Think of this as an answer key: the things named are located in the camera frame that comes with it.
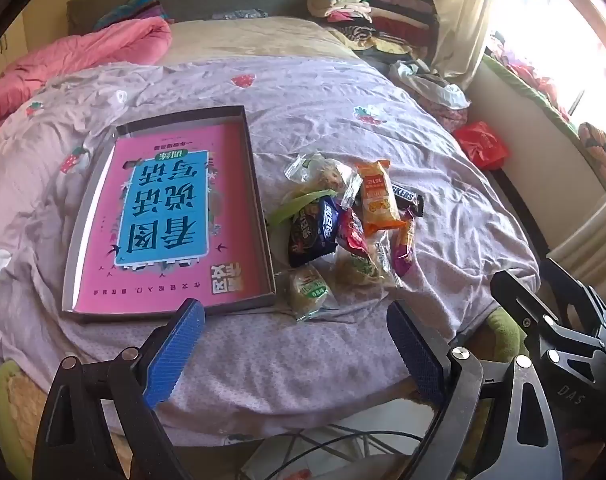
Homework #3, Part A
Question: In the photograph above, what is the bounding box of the red plastic bag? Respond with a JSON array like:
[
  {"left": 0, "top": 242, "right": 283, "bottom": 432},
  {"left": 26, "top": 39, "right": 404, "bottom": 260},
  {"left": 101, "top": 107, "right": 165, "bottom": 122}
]
[{"left": 454, "top": 121, "right": 511, "bottom": 170}]

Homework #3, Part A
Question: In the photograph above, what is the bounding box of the orange cracker packet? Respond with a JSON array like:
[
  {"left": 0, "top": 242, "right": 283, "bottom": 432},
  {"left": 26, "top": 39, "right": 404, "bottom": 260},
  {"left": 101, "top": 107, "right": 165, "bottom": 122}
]
[{"left": 355, "top": 159, "right": 408, "bottom": 235}]

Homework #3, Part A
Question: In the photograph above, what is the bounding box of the cream wardrobe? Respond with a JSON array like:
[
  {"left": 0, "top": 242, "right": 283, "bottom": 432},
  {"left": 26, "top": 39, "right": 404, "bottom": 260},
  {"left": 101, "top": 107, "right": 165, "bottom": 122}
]
[{"left": 0, "top": 10, "right": 31, "bottom": 91}]

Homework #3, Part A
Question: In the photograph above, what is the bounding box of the floral cloth bag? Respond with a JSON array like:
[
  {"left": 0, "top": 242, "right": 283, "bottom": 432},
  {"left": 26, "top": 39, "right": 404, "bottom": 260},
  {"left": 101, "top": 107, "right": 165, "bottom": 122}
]
[{"left": 423, "top": 95, "right": 468, "bottom": 133}]

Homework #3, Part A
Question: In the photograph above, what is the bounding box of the heap of colourful clothes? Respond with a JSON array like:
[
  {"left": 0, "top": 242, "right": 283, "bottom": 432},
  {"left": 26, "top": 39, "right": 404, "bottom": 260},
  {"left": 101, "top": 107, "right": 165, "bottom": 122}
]
[{"left": 488, "top": 32, "right": 584, "bottom": 121}]

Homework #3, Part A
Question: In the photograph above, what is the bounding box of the purple orange candy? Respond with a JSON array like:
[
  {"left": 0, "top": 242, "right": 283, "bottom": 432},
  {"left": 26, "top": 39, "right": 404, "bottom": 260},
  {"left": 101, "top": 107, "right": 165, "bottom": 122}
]
[{"left": 390, "top": 210, "right": 418, "bottom": 278}]

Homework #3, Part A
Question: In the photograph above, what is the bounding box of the black cable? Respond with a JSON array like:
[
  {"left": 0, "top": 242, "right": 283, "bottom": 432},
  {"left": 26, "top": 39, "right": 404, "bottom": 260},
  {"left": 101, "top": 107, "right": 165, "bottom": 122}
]
[{"left": 240, "top": 430, "right": 434, "bottom": 480}]

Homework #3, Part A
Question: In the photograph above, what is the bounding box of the cream curtain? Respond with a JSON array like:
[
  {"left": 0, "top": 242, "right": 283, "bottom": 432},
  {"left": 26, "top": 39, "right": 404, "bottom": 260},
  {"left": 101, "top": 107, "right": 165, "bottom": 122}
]
[{"left": 430, "top": 0, "right": 496, "bottom": 78}]

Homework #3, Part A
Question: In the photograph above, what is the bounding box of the dark bed frame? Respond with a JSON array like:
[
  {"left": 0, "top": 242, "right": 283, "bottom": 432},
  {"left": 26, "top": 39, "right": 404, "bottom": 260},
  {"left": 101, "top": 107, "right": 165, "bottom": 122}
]
[{"left": 488, "top": 167, "right": 551, "bottom": 256}]

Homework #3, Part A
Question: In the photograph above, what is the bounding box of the pink quilt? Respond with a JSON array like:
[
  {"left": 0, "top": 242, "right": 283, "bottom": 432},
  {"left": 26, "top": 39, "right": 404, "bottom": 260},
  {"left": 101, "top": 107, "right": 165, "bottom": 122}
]
[{"left": 0, "top": 16, "right": 174, "bottom": 133}]

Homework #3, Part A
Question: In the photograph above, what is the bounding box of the green yellow floor mat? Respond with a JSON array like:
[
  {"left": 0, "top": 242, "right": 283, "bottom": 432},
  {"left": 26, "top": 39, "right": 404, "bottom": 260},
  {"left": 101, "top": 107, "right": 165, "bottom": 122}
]
[
  {"left": 0, "top": 360, "right": 134, "bottom": 480},
  {"left": 483, "top": 307, "right": 531, "bottom": 361}
]

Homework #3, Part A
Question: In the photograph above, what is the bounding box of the blue patterned cloth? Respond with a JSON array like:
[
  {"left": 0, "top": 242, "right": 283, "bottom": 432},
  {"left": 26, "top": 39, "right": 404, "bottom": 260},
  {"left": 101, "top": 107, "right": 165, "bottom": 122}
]
[{"left": 210, "top": 8, "right": 268, "bottom": 22}]

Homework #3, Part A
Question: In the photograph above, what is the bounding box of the clear pastry packet green label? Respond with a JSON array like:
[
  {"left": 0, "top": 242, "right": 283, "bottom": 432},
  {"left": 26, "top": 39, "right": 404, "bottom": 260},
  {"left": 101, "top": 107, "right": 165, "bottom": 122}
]
[
  {"left": 283, "top": 264, "right": 340, "bottom": 322},
  {"left": 333, "top": 240, "right": 401, "bottom": 288}
]

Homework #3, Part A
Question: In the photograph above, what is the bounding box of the white plastic bag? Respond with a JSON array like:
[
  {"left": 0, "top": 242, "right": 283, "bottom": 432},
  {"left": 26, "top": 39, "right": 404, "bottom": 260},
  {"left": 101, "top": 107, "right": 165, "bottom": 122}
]
[{"left": 389, "top": 60, "right": 471, "bottom": 110}]

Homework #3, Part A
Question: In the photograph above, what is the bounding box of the beige blanket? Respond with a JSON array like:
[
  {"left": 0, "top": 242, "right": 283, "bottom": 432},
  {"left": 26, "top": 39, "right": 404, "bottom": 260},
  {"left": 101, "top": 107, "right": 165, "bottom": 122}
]
[{"left": 158, "top": 16, "right": 356, "bottom": 66}]

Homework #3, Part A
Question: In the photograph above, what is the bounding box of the blue cookie packet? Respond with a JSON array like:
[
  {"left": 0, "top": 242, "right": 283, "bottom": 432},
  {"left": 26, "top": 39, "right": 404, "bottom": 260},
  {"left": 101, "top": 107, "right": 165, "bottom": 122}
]
[{"left": 315, "top": 197, "right": 341, "bottom": 251}]

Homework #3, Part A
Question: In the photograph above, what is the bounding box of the black green pea packet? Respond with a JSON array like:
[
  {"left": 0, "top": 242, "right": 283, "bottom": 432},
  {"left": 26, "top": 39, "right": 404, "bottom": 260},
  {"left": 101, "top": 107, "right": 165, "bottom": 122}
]
[{"left": 287, "top": 207, "right": 326, "bottom": 268}]

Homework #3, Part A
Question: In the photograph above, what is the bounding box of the striped colourful cloth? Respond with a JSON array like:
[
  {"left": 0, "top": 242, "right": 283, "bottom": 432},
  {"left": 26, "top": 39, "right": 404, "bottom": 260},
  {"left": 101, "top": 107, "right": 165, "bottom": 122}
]
[{"left": 94, "top": 0, "right": 171, "bottom": 31}]

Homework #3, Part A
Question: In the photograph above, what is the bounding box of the pile of folded clothes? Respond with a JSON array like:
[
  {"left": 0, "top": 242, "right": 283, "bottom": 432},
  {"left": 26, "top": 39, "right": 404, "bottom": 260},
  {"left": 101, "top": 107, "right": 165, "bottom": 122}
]
[{"left": 307, "top": 0, "right": 441, "bottom": 68}]

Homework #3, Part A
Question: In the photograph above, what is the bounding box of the green snack packet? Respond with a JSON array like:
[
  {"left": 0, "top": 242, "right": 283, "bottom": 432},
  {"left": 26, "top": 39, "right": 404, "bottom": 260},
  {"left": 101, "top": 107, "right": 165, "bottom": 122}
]
[{"left": 267, "top": 187, "right": 336, "bottom": 228}]

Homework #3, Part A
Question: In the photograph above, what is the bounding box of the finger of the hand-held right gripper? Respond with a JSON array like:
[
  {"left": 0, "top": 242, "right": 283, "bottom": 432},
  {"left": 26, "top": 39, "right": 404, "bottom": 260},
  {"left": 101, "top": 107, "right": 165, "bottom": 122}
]
[
  {"left": 543, "top": 257, "right": 606, "bottom": 333},
  {"left": 490, "top": 270, "right": 566, "bottom": 361}
]

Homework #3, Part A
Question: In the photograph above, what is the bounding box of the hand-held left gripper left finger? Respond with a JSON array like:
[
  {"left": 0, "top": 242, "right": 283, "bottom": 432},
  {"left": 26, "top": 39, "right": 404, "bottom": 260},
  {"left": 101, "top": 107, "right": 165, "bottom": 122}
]
[{"left": 32, "top": 298, "right": 206, "bottom": 480}]

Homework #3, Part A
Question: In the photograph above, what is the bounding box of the window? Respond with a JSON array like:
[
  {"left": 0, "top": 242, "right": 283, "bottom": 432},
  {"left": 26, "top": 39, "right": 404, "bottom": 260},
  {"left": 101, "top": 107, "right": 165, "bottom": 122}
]
[{"left": 488, "top": 0, "right": 606, "bottom": 126}]

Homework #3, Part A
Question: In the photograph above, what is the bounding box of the brown chocolate bar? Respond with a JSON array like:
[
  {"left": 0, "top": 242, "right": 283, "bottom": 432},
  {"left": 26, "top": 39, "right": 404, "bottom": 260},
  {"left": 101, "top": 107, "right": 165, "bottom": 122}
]
[{"left": 390, "top": 183, "right": 426, "bottom": 218}]

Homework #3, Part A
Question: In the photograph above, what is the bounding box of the grey tray with pink book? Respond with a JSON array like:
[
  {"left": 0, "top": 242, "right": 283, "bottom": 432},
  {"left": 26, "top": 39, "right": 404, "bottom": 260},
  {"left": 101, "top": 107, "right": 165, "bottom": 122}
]
[{"left": 62, "top": 105, "right": 278, "bottom": 325}]

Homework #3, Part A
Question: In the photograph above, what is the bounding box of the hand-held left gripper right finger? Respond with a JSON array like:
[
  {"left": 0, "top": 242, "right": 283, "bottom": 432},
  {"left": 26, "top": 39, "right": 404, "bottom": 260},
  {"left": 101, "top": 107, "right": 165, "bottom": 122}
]
[{"left": 386, "top": 300, "right": 564, "bottom": 480}]

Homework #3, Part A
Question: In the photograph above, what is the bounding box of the floral cushion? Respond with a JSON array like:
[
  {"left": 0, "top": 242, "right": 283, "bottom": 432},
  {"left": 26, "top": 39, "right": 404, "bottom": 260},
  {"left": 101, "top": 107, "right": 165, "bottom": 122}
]
[{"left": 578, "top": 122, "right": 606, "bottom": 191}]

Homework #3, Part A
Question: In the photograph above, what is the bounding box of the red candy packet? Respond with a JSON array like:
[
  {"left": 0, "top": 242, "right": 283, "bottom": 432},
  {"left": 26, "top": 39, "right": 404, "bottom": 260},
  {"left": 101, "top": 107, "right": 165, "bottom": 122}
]
[{"left": 335, "top": 206, "right": 374, "bottom": 261}]

